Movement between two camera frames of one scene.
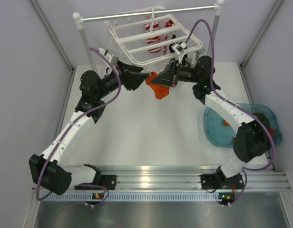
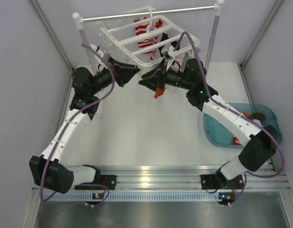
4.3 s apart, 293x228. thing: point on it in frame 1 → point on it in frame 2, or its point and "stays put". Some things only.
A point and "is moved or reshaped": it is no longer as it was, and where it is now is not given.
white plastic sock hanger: [149, 33] is moved or reshaped
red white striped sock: [169, 23] → [153, 40]
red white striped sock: [154, 40] → [142, 29]
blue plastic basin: [218, 128] stays put
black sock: [170, 48] → [164, 37]
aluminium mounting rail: [185, 177] stays put
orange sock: [160, 91] is moved or reshaped
